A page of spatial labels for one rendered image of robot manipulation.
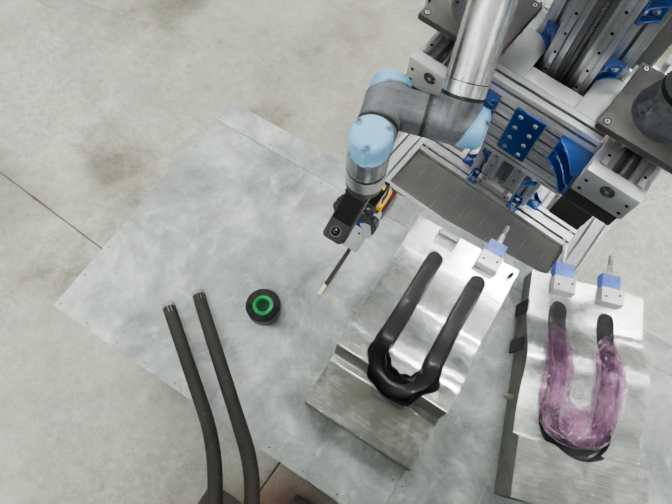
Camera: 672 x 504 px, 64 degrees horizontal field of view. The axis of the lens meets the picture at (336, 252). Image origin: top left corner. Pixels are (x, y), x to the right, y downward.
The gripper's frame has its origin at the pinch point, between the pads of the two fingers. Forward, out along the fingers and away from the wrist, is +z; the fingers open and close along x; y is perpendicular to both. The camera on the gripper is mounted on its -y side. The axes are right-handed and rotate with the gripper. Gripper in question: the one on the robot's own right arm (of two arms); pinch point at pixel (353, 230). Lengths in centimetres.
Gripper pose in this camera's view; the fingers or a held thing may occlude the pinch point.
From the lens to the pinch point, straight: 118.0
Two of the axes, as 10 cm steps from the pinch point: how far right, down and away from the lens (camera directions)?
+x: -8.5, -5.0, 1.8
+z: -0.2, 3.7, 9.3
